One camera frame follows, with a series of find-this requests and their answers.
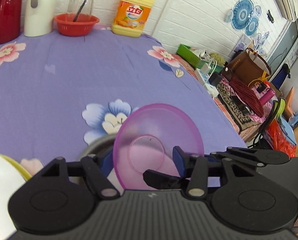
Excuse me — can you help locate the stainless steel bowl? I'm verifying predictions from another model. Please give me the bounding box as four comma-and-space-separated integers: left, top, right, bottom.
78, 134, 116, 160

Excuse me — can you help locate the translucent purple plastic bowl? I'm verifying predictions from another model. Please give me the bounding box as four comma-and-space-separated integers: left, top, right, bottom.
113, 103, 204, 190

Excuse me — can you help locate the yellow rimmed white bowl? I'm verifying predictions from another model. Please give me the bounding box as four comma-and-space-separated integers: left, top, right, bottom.
0, 154, 32, 239

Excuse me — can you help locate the purple floral tablecloth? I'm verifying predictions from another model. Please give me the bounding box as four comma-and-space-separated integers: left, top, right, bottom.
0, 30, 244, 164

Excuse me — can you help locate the white power strip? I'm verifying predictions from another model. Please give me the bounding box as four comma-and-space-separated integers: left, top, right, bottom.
194, 68, 219, 98

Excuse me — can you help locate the brown paper bag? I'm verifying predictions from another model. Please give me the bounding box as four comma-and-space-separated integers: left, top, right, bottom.
227, 48, 272, 85

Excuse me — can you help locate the green cardboard box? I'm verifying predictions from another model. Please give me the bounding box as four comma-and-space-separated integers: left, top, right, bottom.
176, 44, 208, 69

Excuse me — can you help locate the red plastic basin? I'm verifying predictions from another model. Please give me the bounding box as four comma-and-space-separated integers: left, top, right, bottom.
54, 14, 100, 37

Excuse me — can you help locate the yellow detergent bottle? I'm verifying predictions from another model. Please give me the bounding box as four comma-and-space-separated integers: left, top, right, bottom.
111, 0, 155, 37

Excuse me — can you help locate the white thermos jug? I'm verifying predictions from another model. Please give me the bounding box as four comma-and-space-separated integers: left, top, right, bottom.
24, 0, 56, 37

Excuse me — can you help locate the black stirring stick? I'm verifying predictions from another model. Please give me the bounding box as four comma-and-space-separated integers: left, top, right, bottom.
72, 0, 101, 22

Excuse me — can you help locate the blue decorative wall plate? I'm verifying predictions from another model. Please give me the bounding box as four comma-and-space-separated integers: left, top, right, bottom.
231, 0, 254, 30

